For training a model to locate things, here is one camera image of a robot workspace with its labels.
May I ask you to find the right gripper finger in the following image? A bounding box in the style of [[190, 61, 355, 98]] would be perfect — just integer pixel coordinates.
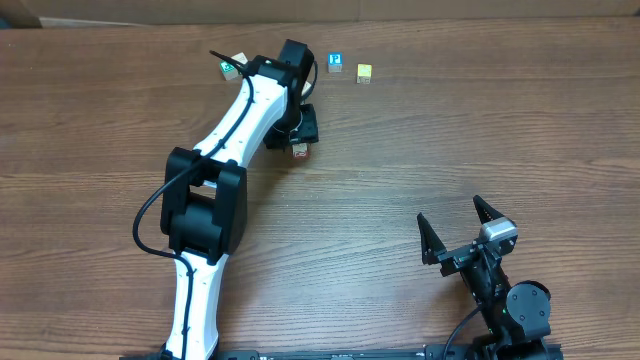
[[417, 213, 447, 265], [473, 195, 503, 224]]

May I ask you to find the white block red side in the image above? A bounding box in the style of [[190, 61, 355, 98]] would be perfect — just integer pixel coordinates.
[[292, 143, 310, 159]]

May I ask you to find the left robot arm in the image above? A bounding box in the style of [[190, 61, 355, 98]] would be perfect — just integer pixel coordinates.
[[158, 39, 319, 359]]

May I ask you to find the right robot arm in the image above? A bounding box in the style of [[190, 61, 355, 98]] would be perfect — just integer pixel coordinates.
[[416, 195, 553, 359]]

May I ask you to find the white grid picture block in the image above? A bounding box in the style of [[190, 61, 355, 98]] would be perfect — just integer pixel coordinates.
[[301, 81, 311, 97]]

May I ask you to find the blue P letter block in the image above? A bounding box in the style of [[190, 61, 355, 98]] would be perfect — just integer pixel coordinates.
[[327, 52, 343, 73]]

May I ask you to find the yellow block far right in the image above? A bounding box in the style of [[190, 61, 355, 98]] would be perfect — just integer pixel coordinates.
[[356, 64, 373, 84]]

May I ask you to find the green F letter block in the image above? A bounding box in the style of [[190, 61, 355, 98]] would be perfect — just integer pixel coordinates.
[[219, 61, 239, 81]]

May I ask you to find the white block green side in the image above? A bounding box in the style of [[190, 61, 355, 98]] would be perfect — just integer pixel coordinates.
[[232, 52, 248, 65]]

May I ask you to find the cardboard back panel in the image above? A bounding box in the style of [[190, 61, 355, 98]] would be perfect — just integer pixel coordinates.
[[1, 0, 639, 27]]

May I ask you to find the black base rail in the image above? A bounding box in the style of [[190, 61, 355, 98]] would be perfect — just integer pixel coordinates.
[[119, 342, 565, 360]]

